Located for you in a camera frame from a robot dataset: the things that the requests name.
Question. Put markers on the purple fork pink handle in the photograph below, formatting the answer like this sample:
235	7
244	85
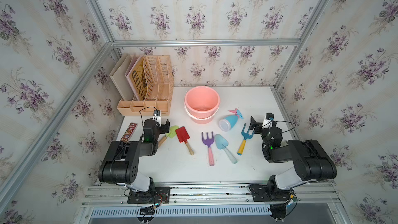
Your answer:
208	141

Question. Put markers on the light blue trowel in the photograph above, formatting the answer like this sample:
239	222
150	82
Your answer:
222	144

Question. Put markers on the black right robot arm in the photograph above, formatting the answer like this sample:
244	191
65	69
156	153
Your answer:
310	161

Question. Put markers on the red shovel wooden handle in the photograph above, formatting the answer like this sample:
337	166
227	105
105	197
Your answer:
183	137

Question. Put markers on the pink plastic bucket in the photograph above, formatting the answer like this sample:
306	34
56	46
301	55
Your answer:
201	104

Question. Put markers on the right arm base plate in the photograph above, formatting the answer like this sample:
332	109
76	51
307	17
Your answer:
266	193

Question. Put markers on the beige folder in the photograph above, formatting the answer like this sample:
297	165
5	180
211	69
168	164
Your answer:
117	76

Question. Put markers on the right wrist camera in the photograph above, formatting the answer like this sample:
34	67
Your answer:
269	118

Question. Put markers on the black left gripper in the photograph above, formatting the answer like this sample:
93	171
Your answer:
163	126

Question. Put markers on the teal fork yellow handle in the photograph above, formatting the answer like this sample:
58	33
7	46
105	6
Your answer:
246	134

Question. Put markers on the beige plastic file organizer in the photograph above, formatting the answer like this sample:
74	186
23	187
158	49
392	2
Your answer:
160	86

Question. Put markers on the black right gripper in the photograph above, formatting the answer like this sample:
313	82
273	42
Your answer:
257	127

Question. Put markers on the aluminium frame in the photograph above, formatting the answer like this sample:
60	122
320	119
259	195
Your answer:
24	167

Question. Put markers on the aluminium mounting rail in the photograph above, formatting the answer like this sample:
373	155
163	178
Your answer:
107	195

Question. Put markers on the red brown book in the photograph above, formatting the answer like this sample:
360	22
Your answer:
129	132

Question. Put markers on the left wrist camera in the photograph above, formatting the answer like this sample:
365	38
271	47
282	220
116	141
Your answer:
157	116

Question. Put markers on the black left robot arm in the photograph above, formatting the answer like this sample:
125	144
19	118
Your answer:
120	165

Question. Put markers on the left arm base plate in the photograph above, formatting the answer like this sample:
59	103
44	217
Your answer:
149	194

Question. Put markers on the yellow vintage magazine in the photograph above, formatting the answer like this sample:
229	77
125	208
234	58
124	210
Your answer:
135	76

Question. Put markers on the green trowel wooden handle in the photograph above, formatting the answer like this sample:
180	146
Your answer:
170	134

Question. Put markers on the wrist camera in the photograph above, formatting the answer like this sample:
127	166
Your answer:
269	118
157	116

